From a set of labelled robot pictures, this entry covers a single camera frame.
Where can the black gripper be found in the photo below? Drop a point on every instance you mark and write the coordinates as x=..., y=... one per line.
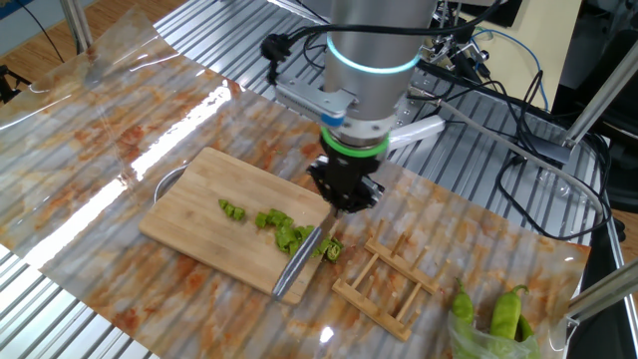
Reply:
x=349, y=179

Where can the steel cleaver knife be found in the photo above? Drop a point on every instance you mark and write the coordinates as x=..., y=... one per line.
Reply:
x=296, y=264

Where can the cut green chili pepper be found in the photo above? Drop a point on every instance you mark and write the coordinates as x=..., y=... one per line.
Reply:
x=224, y=205

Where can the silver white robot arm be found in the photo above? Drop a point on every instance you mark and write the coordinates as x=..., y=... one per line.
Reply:
x=374, y=45

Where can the cut chili end chunk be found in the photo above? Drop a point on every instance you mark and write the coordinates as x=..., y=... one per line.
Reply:
x=285, y=238

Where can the whole green chili pepper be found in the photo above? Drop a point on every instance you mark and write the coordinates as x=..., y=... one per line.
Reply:
x=524, y=326
x=506, y=314
x=462, y=306

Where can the white plastic film roll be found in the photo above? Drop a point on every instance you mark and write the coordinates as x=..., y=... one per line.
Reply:
x=418, y=129

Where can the wooden peg rack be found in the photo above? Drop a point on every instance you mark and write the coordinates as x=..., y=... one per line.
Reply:
x=404, y=266

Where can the wooden cutting board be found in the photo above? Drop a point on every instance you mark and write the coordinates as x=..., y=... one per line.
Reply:
x=199, y=224

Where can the grey flexible conduit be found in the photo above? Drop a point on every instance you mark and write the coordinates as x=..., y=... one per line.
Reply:
x=498, y=142

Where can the metal clamp assembly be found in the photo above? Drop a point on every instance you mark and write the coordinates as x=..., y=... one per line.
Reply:
x=451, y=50

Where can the clear plastic bag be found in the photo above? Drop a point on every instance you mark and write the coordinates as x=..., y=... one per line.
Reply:
x=478, y=344

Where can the black screen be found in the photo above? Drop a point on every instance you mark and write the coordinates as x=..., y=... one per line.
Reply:
x=508, y=15

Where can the beige panel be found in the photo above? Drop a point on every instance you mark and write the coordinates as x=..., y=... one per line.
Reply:
x=548, y=50

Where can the marble pattern plastic mat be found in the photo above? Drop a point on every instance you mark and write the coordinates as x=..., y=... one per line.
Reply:
x=99, y=124

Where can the black tripod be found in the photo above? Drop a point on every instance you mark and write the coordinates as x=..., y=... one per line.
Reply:
x=10, y=82

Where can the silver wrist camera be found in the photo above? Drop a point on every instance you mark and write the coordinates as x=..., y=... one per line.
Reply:
x=309, y=100

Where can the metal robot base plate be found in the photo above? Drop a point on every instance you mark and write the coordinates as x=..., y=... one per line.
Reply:
x=411, y=112

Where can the aluminium frame post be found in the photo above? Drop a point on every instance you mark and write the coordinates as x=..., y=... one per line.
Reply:
x=603, y=294
x=77, y=25
x=598, y=95

